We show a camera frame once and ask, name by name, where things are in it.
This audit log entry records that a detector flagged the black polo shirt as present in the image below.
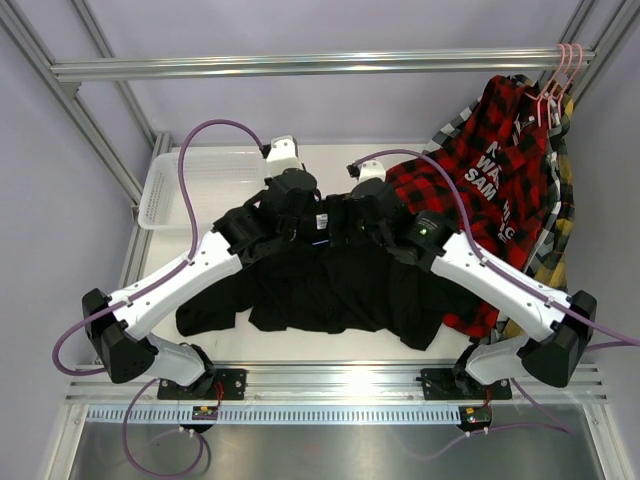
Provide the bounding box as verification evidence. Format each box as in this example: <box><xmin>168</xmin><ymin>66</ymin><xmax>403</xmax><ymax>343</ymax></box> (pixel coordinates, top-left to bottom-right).
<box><xmin>175</xmin><ymin>216</ymin><xmax>494</xmax><ymax>350</ymax></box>

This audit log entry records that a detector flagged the grey white plaid shirt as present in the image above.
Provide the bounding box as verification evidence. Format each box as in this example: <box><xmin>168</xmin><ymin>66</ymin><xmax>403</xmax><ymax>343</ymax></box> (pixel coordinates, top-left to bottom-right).
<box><xmin>422</xmin><ymin>97</ymin><xmax>481</xmax><ymax>155</ymax></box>

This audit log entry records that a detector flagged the left aluminium frame post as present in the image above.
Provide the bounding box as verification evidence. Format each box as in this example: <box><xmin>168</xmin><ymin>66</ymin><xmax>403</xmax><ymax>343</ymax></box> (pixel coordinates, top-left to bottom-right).
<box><xmin>0</xmin><ymin>0</ymin><xmax>174</xmax><ymax>206</ymax></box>

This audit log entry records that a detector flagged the yellow plaid shirt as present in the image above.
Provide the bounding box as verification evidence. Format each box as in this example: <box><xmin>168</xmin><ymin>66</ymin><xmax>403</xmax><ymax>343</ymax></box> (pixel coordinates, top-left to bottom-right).
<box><xmin>501</xmin><ymin>94</ymin><xmax>576</xmax><ymax>341</ymax></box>

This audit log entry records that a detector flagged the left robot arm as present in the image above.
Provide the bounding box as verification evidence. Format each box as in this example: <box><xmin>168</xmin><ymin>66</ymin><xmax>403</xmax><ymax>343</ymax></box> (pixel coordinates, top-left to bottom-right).
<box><xmin>82</xmin><ymin>168</ymin><xmax>320</xmax><ymax>399</ymax></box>

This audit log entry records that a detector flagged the aluminium frame post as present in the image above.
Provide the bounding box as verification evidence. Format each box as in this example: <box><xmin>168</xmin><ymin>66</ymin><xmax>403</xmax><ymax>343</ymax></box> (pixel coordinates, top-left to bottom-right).
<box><xmin>0</xmin><ymin>0</ymin><xmax>174</xmax><ymax>206</ymax></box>
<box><xmin>558</xmin><ymin>0</ymin><xmax>639</xmax><ymax>106</ymax></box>

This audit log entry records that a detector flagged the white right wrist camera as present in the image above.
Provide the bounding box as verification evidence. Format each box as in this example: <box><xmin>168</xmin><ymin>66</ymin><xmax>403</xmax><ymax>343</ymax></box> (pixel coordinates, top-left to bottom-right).
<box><xmin>347</xmin><ymin>158</ymin><xmax>386</xmax><ymax>184</ymax></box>

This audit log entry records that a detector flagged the red black plaid shirt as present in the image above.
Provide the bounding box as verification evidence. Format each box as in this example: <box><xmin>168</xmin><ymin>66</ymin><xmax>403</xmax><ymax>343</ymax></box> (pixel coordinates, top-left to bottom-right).
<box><xmin>384</xmin><ymin>75</ymin><xmax>566</xmax><ymax>346</ymax></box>

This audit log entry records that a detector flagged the right aluminium frame post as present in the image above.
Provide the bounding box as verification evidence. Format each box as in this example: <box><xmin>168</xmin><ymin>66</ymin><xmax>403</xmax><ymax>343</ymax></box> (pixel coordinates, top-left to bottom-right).
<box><xmin>558</xmin><ymin>0</ymin><xmax>639</xmax><ymax>106</ymax></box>

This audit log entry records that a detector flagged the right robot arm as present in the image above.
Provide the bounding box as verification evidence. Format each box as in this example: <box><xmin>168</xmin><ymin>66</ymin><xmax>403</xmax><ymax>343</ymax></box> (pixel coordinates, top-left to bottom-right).
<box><xmin>327</xmin><ymin>178</ymin><xmax>597</xmax><ymax>397</ymax></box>

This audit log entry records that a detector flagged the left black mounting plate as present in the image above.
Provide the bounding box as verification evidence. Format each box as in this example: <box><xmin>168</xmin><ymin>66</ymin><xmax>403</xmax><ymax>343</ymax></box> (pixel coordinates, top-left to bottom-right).
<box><xmin>157</xmin><ymin>368</ymin><xmax>247</xmax><ymax>401</ymax></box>

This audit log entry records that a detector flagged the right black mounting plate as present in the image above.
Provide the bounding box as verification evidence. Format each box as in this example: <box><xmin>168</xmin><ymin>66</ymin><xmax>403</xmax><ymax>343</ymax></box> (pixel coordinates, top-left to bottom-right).
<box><xmin>415</xmin><ymin>367</ymin><xmax>513</xmax><ymax>401</ymax></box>

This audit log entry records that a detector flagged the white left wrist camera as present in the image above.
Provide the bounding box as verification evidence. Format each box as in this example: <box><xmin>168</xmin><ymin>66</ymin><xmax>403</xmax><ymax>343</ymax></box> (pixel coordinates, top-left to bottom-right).
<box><xmin>266</xmin><ymin>135</ymin><xmax>305</xmax><ymax>178</ymax></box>

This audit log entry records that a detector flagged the white slotted cable duct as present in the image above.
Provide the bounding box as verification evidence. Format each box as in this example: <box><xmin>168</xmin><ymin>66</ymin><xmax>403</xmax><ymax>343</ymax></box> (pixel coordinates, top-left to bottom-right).
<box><xmin>87</xmin><ymin>404</ymin><xmax>461</xmax><ymax>425</ymax></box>

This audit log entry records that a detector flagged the black mounting plate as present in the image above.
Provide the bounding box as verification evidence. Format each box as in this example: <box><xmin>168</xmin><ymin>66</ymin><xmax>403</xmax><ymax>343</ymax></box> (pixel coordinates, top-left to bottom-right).
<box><xmin>157</xmin><ymin>368</ymin><xmax>247</xmax><ymax>401</ymax></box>
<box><xmin>415</xmin><ymin>367</ymin><xmax>513</xmax><ymax>401</ymax></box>

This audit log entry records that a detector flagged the aluminium hanging rail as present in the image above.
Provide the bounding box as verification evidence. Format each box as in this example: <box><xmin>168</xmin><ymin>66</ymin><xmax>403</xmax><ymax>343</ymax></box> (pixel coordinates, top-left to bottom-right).
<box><xmin>50</xmin><ymin>44</ymin><xmax>595</xmax><ymax>83</ymax></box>

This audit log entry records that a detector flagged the white plastic basket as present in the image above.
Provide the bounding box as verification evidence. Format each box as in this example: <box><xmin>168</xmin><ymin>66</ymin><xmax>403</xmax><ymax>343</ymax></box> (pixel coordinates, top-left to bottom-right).
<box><xmin>138</xmin><ymin>147</ymin><xmax>266</xmax><ymax>235</ymax></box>

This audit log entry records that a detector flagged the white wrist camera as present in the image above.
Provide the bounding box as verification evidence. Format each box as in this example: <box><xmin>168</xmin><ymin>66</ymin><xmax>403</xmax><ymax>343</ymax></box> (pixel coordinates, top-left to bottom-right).
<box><xmin>347</xmin><ymin>158</ymin><xmax>386</xmax><ymax>184</ymax></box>
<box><xmin>266</xmin><ymin>135</ymin><xmax>305</xmax><ymax>178</ymax></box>

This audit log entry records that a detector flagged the pink wire hanger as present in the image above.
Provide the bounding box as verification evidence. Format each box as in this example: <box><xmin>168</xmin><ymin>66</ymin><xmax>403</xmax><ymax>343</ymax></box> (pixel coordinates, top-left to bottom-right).
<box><xmin>548</xmin><ymin>43</ymin><xmax>585</xmax><ymax>128</ymax></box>
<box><xmin>526</xmin><ymin>43</ymin><xmax>567</xmax><ymax>127</ymax></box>
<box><xmin>541</xmin><ymin>43</ymin><xmax>574</xmax><ymax>125</ymax></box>

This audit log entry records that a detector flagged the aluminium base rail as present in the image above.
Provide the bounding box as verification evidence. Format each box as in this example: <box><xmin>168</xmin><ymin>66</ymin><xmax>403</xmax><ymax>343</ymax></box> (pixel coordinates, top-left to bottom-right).
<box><xmin>64</xmin><ymin>360</ymin><xmax>609</xmax><ymax>405</ymax></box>

